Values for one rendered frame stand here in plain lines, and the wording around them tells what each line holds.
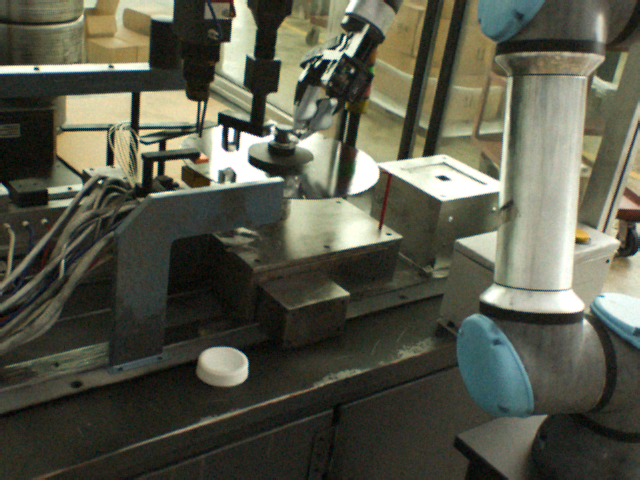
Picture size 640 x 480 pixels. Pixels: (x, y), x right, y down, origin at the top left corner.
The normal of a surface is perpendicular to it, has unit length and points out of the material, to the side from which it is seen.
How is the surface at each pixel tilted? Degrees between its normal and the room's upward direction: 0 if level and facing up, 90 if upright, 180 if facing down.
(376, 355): 0
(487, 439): 0
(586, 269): 90
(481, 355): 97
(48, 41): 90
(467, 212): 90
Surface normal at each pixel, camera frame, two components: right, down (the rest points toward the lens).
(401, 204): -0.80, 0.15
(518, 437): 0.14, -0.89
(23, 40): 0.44, 0.44
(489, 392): -0.95, 0.13
